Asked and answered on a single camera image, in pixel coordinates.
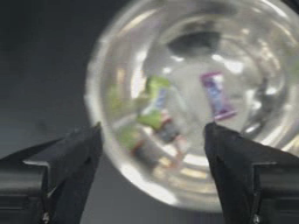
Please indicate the purple candy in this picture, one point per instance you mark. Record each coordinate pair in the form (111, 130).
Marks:
(216, 96)

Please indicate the green candy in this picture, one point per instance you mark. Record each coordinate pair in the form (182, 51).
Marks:
(158, 87)

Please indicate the steel bowl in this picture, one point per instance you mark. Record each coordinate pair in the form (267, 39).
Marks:
(248, 43)

